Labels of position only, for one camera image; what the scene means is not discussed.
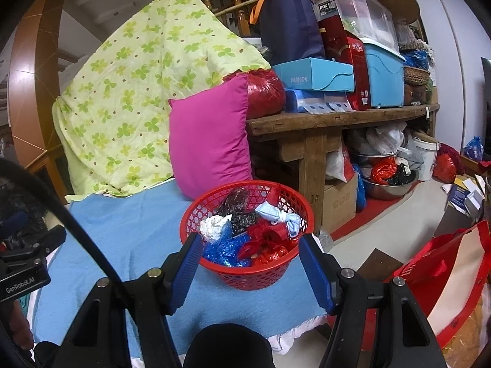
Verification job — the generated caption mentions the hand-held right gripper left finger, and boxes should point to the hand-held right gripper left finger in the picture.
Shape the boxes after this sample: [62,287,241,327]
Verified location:
[57,232,205,368]

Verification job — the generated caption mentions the red paper shopping bag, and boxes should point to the red paper shopping bag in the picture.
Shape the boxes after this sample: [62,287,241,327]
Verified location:
[361,220,491,349]

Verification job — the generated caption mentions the steel basin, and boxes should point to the steel basin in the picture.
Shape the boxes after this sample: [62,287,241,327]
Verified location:
[361,169,420,201]

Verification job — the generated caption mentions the white bucket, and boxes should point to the white bucket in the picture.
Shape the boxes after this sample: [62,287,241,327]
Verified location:
[412,136,440,182]

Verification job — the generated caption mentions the black cable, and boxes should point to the black cable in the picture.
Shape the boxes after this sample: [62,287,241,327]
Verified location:
[0,158,133,290]

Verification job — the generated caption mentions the old wooden bench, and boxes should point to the old wooden bench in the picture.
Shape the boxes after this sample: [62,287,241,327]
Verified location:
[245,103,441,234]

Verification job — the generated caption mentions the wooden stair railing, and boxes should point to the wooden stair railing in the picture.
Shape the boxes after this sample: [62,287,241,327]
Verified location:
[188,0,292,37]

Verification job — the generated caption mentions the blue white packet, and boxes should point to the blue white packet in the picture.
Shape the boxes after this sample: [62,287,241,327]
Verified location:
[284,89,357,115]

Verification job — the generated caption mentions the dark red sack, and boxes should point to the dark red sack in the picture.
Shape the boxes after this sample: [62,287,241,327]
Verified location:
[433,143,465,184]

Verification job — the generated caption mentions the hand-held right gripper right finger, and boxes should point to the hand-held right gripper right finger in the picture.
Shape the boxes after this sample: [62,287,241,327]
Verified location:
[298,233,442,368]

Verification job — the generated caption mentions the clear plastic storage box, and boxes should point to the clear plastic storage box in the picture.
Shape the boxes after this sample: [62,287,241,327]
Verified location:
[310,0,400,50]

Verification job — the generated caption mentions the red ribbon cloth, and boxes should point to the red ribbon cloth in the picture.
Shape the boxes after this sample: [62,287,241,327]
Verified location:
[240,220,302,255]

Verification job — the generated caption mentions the brown cardboard box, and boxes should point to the brown cardboard box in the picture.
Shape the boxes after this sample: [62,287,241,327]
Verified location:
[320,172,359,234]

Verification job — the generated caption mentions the white plastic bag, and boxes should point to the white plastic bag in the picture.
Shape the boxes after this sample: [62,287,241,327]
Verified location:
[364,121,409,156]

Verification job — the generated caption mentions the green clover print quilt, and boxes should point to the green clover print quilt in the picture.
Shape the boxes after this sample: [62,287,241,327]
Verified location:
[52,0,271,202]

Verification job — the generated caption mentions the navy bag with orange handle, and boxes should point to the navy bag with orange handle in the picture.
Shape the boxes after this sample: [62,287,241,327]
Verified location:
[249,0,327,67]

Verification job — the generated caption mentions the teal cardboard box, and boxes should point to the teal cardboard box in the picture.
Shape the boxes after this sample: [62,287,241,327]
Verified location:
[272,57,355,93]

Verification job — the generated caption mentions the pink pillow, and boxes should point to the pink pillow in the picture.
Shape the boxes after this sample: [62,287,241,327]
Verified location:
[168,74,254,201]

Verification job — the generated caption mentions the brown wooden column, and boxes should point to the brown wooden column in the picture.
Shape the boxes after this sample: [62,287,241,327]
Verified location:
[8,0,73,173]

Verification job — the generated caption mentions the red plastic mesh basket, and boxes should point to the red plastic mesh basket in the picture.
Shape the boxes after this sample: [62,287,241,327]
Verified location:
[180,182,314,291]

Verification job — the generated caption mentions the small red plastic bag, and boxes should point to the small red plastic bag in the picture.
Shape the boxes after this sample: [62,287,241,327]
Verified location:
[251,243,300,267]

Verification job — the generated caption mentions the light blue blanket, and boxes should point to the light blue blanket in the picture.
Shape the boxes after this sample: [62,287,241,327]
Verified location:
[33,184,328,357]

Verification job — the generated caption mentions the tall red gift box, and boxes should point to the tall red gift box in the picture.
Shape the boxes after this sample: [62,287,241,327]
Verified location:
[318,19,372,111]

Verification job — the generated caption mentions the person's left hand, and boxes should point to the person's left hand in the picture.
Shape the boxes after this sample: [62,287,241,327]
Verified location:
[10,301,35,349]

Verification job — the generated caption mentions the woven basket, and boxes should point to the woven basket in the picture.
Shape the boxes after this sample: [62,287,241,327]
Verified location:
[403,65,432,87]

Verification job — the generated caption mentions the wooden glass cabinet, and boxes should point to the wooden glass cabinet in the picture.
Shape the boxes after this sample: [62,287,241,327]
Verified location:
[25,144,70,204]

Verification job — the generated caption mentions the white and red sack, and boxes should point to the white and red sack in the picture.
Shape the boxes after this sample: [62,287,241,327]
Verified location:
[326,138,355,182]

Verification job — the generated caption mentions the navy cardboard box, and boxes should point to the navy cardboard box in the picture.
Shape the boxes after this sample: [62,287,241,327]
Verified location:
[447,184,472,211]

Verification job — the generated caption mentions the red plastic bag in basin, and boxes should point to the red plastic bag in basin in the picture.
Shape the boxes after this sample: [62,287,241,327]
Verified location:
[370,156,397,185]

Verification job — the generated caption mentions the blue plastic storage box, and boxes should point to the blue plastic storage box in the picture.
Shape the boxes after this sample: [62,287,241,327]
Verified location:
[361,37,406,109]

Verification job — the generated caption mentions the person's dark-clothed leg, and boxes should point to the person's dark-clothed leg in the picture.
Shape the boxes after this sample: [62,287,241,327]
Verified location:
[187,324,276,368]

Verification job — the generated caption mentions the large red plastic bag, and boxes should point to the large red plastic bag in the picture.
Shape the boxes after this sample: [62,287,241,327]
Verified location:
[245,68,286,120]

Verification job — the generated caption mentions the knotted blue plastic bag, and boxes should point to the knotted blue plastic bag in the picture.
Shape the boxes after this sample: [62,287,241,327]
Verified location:
[463,136,483,162]

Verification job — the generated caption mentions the red floor mat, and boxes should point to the red floor mat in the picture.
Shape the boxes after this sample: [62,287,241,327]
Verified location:
[330,188,423,242]

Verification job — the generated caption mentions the brown cardboard piece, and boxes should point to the brown cardboard piece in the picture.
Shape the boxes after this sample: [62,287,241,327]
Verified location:
[358,248,403,277]

